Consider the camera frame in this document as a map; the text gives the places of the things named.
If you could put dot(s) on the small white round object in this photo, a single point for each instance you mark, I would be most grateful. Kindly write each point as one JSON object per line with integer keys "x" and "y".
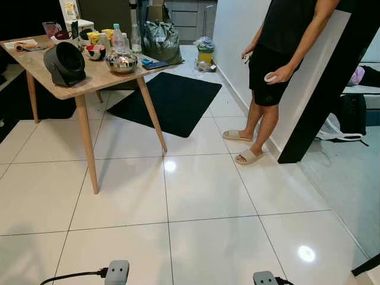
{"x": 270, "y": 76}

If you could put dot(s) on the beige slipper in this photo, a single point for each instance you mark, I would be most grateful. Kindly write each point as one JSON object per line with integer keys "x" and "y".
{"x": 237, "y": 136}
{"x": 249, "y": 157}

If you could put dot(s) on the person in black clothes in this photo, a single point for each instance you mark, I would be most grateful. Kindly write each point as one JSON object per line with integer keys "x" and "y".
{"x": 279, "y": 29}

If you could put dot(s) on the yellow bin with clear bag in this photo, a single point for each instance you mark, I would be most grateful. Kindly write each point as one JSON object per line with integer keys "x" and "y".
{"x": 205, "y": 54}

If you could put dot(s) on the large black floor mat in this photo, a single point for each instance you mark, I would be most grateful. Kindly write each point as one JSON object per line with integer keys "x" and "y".
{"x": 172, "y": 104}

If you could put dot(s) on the grey kitchen cabinets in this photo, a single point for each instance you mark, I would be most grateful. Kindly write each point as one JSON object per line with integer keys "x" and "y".
{"x": 190, "y": 21}

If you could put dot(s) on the black smartphone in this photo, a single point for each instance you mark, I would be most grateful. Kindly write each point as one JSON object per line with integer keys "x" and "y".
{"x": 157, "y": 64}

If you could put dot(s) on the grey-green plastic bag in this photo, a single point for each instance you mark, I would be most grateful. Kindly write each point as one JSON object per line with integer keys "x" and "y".
{"x": 161, "y": 43}

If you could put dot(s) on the blue digital timer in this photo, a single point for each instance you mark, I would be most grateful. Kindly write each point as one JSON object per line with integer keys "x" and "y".
{"x": 146, "y": 62}

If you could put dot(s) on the clear bottle with green label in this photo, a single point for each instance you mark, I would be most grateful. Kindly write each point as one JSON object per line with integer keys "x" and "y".
{"x": 136, "y": 40}

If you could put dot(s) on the blue-capped water bottle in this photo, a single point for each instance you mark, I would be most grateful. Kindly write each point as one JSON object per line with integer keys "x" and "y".
{"x": 119, "y": 40}

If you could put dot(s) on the light wooden table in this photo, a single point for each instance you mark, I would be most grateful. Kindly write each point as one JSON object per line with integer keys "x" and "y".
{"x": 95, "y": 77}

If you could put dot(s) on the small yellow noodle cup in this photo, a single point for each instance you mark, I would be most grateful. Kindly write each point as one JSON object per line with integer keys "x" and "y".
{"x": 108, "y": 34}

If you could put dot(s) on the red and black bowl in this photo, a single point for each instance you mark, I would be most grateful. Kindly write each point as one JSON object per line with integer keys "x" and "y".
{"x": 95, "y": 53}

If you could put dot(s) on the large yellow noodle cup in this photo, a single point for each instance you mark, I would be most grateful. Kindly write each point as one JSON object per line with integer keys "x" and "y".
{"x": 93, "y": 38}

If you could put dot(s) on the dark grey desk fan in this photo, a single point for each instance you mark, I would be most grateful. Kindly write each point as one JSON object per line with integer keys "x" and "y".
{"x": 64, "y": 64}

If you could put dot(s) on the white food tray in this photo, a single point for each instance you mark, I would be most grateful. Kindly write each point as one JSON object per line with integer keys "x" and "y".
{"x": 19, "y": 44}

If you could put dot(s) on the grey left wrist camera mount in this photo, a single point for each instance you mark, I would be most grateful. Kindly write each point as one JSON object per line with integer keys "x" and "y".
{"x": 117, "y": 273}

